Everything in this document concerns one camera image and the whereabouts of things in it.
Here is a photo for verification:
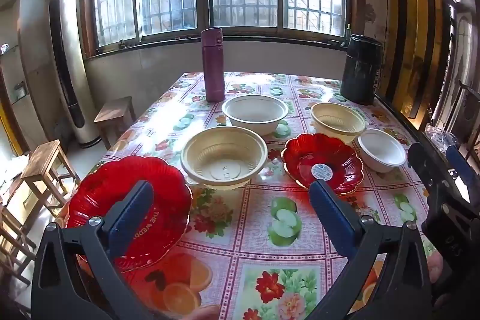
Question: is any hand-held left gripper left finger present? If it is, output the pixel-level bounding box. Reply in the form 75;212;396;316
31;179;166;320

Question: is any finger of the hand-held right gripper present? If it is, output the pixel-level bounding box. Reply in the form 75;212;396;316
408;142;447;193
446;145;480;206

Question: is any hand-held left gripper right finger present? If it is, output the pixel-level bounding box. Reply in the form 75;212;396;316
307;179;432;320

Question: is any large red scalloped plate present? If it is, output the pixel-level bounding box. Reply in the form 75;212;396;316
62;155;193;272

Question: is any small white bowl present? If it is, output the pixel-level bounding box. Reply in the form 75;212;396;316
357;129;407;174

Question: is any red gold-rimmed scalloped plate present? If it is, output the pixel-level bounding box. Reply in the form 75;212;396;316
281;133;364;196

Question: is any deep beige bowl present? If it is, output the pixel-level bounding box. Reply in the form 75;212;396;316
310;102;366;144

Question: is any wide shallow beige bowl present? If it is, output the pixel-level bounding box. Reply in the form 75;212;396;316
181;127;268;190

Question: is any large white bowl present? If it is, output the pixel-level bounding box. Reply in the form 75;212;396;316
221;94;289;136

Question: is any person's right hand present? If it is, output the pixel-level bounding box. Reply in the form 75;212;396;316
428;252;445;285

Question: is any clear plastic bag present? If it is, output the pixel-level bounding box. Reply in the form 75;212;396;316
425;123;460;148

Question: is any wooden stool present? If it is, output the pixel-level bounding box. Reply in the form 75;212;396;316
0;185;38;287
20;139;81;219
94;96;136;150

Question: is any black thermos jug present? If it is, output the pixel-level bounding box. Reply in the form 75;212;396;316
340;35;384;106

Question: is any yellow framed glass door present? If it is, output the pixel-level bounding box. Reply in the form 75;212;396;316
0;69;29;156

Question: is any purple thermos bottle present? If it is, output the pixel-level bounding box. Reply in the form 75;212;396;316
201;28;226;103

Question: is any silver standing air conditioner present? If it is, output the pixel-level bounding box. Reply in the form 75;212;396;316
45;0;101;148

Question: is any golden wooden door frame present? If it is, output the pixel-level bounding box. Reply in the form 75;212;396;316
382;0;480;118

